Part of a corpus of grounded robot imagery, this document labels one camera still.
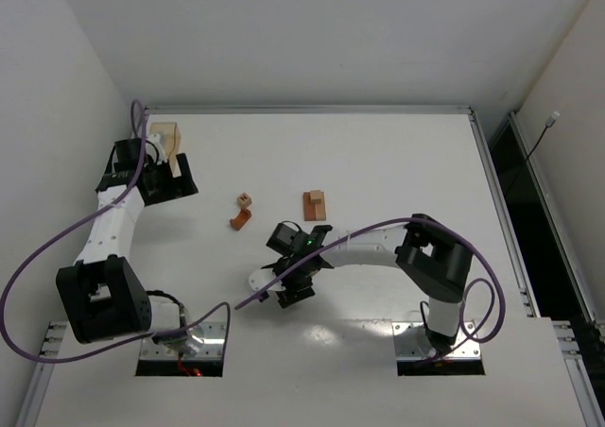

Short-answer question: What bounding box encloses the transparent orange plastic box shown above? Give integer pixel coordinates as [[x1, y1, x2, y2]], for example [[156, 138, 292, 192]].
[[148, 122, 182, 176]]

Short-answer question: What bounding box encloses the reddish brown rectangular block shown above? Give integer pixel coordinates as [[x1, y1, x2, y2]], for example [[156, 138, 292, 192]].
[[302, 192, 316, 222]]

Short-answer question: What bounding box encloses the light wooden rectangular block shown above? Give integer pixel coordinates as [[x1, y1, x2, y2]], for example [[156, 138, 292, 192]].
[[315, 192, 327, 221]]

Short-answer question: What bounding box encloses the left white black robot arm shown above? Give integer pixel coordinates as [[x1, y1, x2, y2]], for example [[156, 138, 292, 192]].
[[56, 132, 198, 344]]

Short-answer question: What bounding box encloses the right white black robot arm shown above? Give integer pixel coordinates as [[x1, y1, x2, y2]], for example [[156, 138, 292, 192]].
[[266, 214, 473, 352]]

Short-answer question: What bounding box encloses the reddish wooden arch block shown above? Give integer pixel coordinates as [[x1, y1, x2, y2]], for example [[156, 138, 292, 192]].
[[229, 208, 251, 231]]

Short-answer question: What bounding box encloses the wooden letter N cube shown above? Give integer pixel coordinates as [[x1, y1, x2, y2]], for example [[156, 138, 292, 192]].
[[237, 193, 252, 209]]

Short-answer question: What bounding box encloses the aluminium table frame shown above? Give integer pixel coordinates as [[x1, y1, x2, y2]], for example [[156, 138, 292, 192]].
[[37, 107, 585, 426]]

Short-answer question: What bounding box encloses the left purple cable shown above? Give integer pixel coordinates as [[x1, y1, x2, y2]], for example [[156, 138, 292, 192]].
[[0, 98, 233, 365]]

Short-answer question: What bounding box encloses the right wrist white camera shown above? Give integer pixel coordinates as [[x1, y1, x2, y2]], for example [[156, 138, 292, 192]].
[[247, 268, 285, 297]]

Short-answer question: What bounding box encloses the wrist white camera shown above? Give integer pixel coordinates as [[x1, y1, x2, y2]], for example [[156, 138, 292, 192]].
[[146, 133, 168, 164], [247, 268, 285, 297]]

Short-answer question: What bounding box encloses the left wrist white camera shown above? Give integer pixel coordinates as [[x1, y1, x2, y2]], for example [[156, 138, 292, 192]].
[[146, 133, 168, 164]]

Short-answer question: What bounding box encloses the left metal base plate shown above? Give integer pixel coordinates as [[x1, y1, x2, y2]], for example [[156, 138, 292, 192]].
[[139, 321, 227, 363]]

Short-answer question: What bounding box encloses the metal base plate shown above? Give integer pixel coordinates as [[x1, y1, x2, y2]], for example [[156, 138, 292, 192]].
[[391, 321, 482, 364], [139, 321, 227, 363]]

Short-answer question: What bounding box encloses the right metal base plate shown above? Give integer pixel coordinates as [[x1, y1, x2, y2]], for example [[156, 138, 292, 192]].
[[391, 321, 482, 364]]

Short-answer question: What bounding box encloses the black cable white plug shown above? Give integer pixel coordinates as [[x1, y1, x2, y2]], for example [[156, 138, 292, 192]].
[[504, 111, 561, 197]]

